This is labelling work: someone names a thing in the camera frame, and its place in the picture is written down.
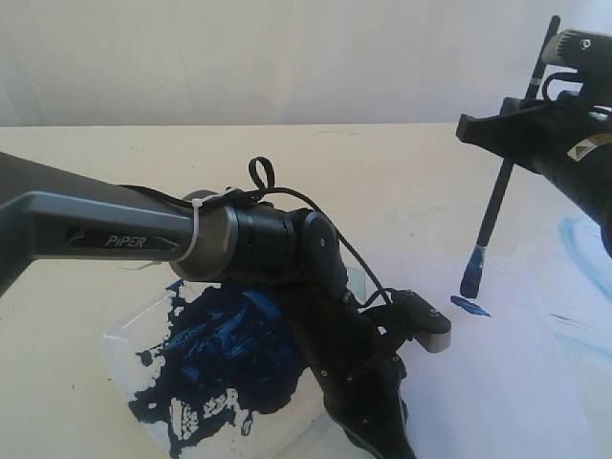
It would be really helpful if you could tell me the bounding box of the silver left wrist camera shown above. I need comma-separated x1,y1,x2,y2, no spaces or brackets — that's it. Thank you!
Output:
389,288,453,355

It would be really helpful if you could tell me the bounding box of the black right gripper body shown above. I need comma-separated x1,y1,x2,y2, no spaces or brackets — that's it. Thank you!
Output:
527,102,611,225

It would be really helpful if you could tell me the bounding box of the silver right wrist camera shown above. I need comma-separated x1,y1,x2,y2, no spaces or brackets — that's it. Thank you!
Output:
541,29,612,74

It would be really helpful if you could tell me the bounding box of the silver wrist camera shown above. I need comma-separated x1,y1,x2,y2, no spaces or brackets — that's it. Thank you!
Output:
389,288,453,355
541,29,612,74

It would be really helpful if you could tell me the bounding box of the white sheet of paper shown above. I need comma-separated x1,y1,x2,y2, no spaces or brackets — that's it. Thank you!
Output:
355,233,611,458

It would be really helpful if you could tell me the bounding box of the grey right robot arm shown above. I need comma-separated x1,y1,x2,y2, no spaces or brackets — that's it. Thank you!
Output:
500,98,611,252

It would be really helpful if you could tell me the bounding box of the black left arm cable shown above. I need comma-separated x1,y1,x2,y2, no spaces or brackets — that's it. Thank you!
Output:
119,157,407,317

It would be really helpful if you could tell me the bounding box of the white zip tie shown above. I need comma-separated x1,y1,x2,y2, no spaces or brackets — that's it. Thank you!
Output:
121,185,242,262

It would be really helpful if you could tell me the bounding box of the black paintbrush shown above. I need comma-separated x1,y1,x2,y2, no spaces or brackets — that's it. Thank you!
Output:
460,15,561,299

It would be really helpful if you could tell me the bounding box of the white plate with blue paint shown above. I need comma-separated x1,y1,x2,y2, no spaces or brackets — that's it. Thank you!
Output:
102,280,330,458

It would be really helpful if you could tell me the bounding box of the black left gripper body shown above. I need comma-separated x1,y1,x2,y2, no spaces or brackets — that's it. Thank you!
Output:
281,286,415,458

